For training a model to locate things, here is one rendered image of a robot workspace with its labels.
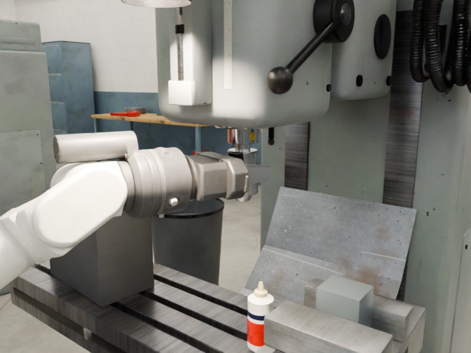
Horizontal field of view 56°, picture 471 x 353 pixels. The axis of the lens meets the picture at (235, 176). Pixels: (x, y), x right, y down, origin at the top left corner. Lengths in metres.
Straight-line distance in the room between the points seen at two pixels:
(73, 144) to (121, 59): 7.14
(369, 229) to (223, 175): 0.45
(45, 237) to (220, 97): 0.26
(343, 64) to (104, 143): 0.36
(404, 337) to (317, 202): 0.45
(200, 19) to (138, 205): 0.24
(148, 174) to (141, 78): 6.76
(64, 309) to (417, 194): 0.73
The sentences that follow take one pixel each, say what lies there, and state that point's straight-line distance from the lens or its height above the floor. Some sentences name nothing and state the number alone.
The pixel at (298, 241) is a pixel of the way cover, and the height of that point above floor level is 1.01.
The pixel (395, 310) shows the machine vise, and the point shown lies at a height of 1.07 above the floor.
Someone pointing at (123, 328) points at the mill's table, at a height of 0.96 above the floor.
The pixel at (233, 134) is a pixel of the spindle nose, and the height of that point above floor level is 1.29.
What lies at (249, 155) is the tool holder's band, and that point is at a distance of 0.64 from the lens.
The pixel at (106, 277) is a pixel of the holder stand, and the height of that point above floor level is 1.02.
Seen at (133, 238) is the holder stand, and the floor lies 1.08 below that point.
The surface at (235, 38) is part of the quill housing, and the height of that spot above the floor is 1.42.
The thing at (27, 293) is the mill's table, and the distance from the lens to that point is 1.06.
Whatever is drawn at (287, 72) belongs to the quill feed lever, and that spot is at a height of 1.38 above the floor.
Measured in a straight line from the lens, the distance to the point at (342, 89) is 0.68.
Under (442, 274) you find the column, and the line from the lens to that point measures 0.98.
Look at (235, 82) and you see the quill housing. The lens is 0.54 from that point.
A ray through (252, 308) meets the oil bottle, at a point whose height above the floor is 1.03.
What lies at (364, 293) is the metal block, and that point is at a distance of 0.61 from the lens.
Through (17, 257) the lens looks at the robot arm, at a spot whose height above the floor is 1.18.
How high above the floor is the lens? 1.37
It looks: 12 degrees down
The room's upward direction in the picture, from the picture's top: straight up
